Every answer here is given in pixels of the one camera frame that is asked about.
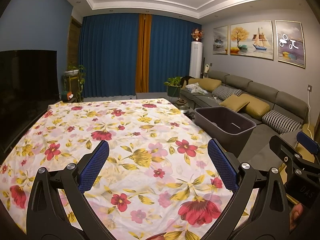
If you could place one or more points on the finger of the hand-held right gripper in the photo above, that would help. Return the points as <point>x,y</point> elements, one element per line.
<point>281,146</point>
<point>308,142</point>

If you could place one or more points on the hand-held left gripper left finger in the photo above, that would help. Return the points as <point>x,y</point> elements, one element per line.
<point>93,165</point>

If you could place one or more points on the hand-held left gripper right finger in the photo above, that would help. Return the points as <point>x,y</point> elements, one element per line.
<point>222,163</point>

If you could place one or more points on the grey plastic bin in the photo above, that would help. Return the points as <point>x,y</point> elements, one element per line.
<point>225,122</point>

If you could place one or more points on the person's right hand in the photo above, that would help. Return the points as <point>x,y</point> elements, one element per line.
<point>298,213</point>

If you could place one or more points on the black and white patterned cushion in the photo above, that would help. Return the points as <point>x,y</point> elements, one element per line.
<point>281,123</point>
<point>226,92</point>

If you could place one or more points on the yellow cushion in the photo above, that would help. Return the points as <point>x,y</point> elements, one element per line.
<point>258,108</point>
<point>208,84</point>
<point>235,102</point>

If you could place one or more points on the floral tablecloth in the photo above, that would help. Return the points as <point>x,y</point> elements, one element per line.
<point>140,155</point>

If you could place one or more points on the grey sectional sofa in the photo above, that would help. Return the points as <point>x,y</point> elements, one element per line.
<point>265,90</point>

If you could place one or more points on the orange tissue box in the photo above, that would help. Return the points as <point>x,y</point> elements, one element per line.
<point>67,95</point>

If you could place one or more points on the white crumpled cloth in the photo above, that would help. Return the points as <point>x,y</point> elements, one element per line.
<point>197,88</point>

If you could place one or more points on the wooden plant stand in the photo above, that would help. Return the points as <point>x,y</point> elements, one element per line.
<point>70,86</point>

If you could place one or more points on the dark clothing item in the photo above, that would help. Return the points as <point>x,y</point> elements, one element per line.
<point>186,80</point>

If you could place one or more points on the trailing plant in white pot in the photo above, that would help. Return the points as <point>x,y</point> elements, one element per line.
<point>71,73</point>

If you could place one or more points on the green potted plant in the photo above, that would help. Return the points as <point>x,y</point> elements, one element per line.
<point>173,82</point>

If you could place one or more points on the black flat television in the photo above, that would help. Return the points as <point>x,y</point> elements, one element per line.
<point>25,92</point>

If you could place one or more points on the purple sky painting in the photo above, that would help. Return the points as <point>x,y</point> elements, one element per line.
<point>290,43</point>

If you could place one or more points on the white standing air conditioner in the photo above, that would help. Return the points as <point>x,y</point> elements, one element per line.
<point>195,60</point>

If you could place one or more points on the sailboat and tree painting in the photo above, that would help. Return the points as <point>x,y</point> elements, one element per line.
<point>251,40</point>

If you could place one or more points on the blue curtain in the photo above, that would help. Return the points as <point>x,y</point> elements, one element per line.
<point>175,52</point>
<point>110,55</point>

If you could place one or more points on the small grey landscape painting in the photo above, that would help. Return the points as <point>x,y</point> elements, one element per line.
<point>220,40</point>

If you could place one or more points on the orange curtain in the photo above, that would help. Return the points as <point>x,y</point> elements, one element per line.
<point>143,52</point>

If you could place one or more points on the artificial flower bouquet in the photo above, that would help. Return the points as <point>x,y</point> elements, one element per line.
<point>197,34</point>

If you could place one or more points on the brown wooden wall panel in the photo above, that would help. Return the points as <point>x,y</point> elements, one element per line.
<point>74,42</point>

